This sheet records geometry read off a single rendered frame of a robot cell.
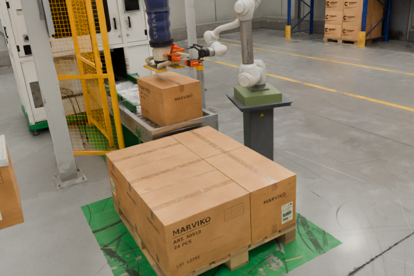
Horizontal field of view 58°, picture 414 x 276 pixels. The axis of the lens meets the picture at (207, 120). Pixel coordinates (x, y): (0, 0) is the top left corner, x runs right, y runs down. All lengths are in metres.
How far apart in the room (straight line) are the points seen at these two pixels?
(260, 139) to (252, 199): 1.26
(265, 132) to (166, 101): 1.00
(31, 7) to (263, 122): 2.31
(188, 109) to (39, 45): 1.44
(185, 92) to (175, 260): 1.66
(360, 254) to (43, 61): 3.03
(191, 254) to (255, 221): 0.48
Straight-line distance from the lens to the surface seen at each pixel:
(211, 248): 2.46
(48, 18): 3.63
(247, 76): 3.23
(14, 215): 2.36
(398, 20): 11.58
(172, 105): 3.43
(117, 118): 4.03
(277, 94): 3.43
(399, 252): 3.00
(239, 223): 2.49
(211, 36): 3.63
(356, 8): 10.77
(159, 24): 3.49
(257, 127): 3.57
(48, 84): 3.74
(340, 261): 2.81
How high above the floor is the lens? 1.81
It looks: 20 degrees down
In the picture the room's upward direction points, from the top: 4 degrees counter-clockwise
